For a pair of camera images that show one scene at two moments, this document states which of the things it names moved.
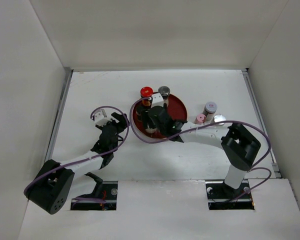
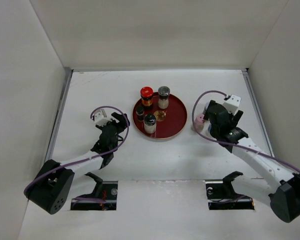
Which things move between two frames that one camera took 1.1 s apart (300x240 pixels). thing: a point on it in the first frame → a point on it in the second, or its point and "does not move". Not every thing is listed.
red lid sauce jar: x=146 y=93 does not move
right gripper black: x=145 y=116 → x=235 y=118
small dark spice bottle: x=139 y=111 does not move
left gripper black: x=122 y=124 does not move
